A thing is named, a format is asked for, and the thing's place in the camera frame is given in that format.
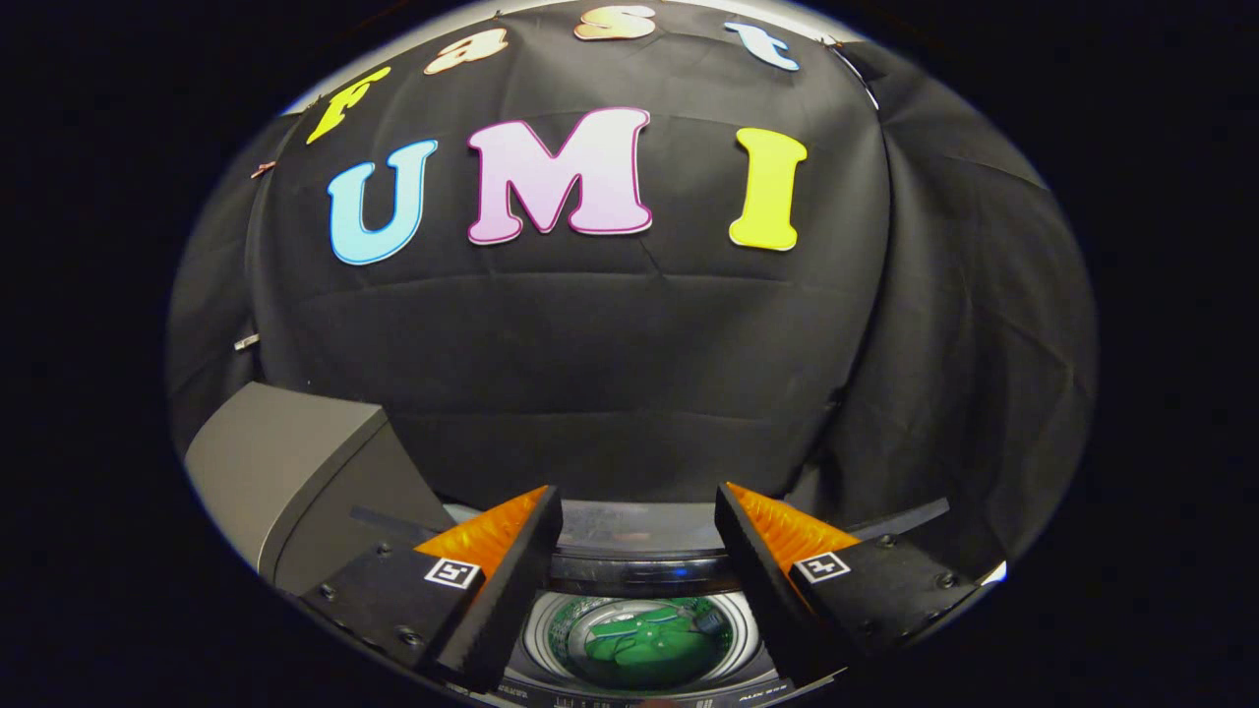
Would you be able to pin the copper clip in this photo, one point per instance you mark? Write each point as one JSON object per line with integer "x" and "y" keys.
{"x": 263, "y": 169}

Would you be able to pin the green polo shirt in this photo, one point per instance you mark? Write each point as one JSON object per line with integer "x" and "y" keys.
{"x": 639, "y": 649}

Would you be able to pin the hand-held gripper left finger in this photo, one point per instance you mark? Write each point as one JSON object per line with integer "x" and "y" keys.
{"x": 507, "y": 600}

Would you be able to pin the dark washing machine lid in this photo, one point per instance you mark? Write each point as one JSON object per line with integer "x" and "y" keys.
{"x": 639, "y": 531}

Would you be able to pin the silver clip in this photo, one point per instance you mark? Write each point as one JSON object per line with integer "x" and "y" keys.
{"x": 246, "y": 341}

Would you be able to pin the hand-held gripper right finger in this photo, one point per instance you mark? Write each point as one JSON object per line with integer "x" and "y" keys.
{"x": 762, "y": 590}

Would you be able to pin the black backdrop cloth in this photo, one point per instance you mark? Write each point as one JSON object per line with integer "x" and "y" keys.
{"x": 590, "y": 374}

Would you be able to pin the dark washing machine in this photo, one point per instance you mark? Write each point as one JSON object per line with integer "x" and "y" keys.
{"x": 541, "y": 644}

